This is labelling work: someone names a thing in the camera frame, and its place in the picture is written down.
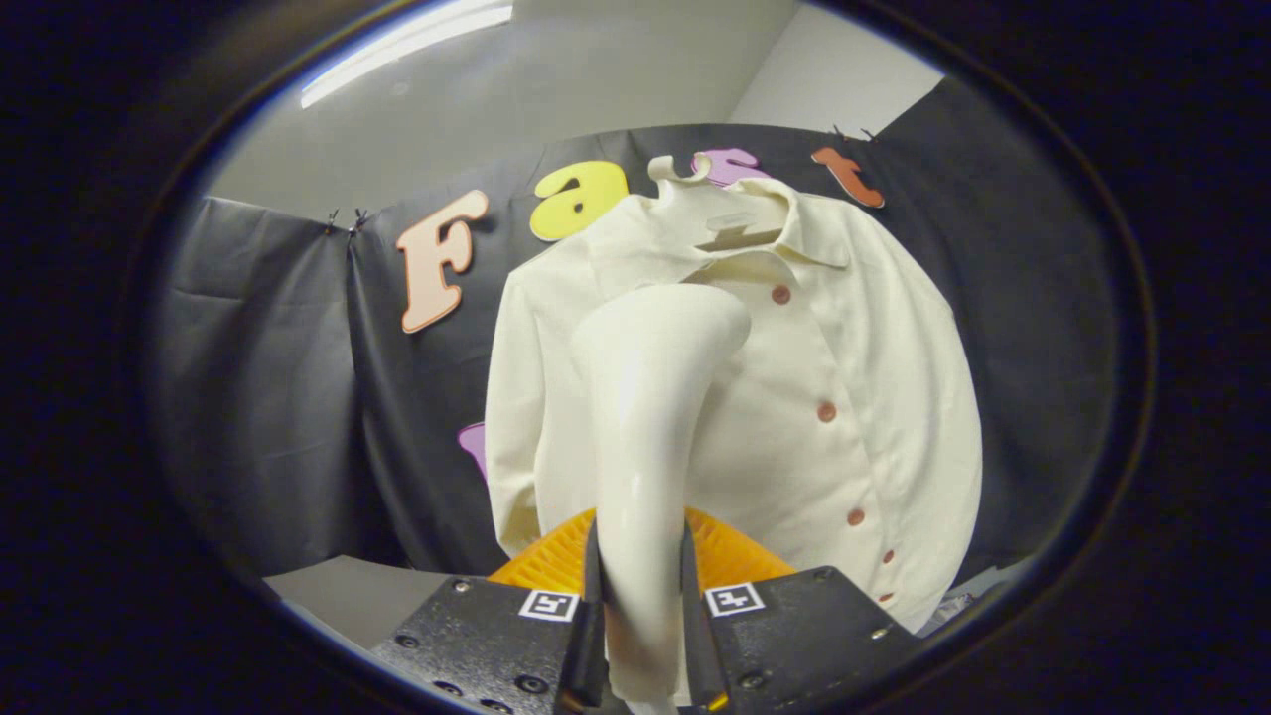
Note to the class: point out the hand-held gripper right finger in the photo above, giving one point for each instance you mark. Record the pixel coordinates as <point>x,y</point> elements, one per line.
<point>804,636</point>

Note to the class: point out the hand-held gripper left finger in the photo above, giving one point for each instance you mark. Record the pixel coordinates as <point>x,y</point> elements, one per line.
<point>477,636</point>

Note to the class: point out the cream button-up shirt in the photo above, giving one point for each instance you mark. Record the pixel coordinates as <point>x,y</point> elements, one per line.
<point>874,397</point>

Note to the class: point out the white garment steamer head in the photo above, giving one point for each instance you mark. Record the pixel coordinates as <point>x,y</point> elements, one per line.
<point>645,417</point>

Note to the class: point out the white plastic clothes hanger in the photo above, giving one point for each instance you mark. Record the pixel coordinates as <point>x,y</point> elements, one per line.
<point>730,223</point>

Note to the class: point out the grey drawer cabinet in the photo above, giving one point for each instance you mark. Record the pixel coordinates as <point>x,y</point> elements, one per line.
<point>348,596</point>

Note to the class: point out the black backdrop cloth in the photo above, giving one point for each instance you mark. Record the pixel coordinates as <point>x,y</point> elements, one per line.
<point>258,397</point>

